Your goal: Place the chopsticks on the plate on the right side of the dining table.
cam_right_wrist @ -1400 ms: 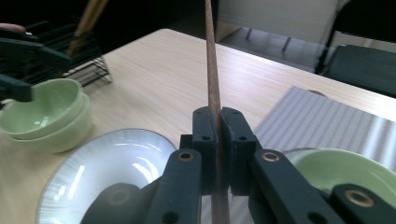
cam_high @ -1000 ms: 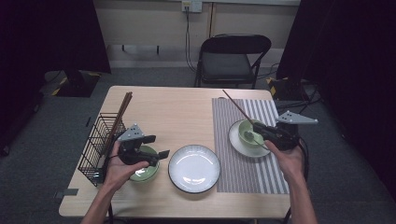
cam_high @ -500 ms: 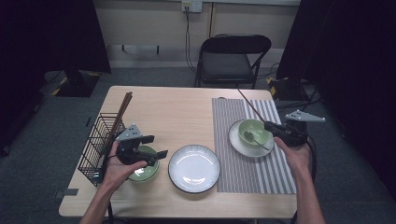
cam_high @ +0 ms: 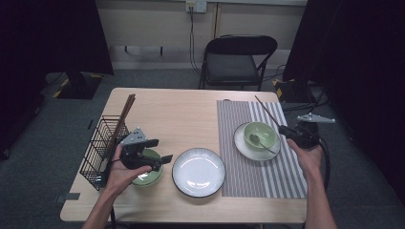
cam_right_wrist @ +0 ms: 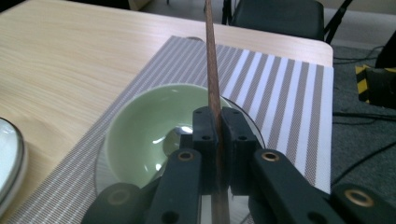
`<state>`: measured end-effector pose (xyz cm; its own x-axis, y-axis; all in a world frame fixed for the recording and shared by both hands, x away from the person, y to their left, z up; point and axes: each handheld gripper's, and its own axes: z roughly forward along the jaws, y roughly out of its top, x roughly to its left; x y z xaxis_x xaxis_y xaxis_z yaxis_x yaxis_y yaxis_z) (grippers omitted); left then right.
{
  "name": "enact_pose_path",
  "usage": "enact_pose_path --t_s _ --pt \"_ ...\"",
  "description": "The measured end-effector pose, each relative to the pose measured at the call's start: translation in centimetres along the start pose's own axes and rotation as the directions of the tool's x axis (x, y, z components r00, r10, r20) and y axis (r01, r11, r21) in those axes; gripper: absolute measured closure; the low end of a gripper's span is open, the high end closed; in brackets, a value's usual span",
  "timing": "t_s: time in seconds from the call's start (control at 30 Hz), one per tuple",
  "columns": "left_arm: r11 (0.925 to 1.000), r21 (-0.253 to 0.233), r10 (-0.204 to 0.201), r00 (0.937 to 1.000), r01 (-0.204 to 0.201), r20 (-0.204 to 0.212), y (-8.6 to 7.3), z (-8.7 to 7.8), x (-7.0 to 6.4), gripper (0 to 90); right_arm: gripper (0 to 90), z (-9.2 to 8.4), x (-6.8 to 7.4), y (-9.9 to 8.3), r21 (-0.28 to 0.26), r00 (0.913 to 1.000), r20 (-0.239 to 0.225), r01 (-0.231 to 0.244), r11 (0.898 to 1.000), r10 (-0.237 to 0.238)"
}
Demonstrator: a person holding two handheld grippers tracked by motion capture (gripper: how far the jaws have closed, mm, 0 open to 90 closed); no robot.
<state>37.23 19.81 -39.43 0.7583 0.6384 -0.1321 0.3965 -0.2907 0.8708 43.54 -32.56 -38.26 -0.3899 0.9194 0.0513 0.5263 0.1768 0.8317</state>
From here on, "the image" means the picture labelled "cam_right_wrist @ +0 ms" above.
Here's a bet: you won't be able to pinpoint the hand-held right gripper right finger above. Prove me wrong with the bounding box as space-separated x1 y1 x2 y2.
220 106 264 197

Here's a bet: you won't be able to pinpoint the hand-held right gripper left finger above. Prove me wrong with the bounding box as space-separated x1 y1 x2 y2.
191 106 219 196

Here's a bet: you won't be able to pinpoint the green ceramic bowl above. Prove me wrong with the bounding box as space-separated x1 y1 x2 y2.
104 83 233 189

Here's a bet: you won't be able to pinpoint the brown wooden chopstick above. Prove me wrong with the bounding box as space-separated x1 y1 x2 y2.
204 0 232 224

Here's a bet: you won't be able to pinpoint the white plate black rim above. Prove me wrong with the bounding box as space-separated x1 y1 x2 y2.
93 96 267 224
0 117 29 216

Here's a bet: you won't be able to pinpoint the brown white striped placemat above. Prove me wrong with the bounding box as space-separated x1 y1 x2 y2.
6 35 334 224

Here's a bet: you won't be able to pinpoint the black folding chair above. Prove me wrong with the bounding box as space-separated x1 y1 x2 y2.
221 0 354 45

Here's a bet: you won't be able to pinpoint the black stand base yellow stripes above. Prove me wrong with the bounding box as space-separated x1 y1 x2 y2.
355 29 396 110

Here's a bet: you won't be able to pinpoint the black floor cable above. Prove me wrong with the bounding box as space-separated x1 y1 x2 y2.
331 141 396 186
332 110 396 122

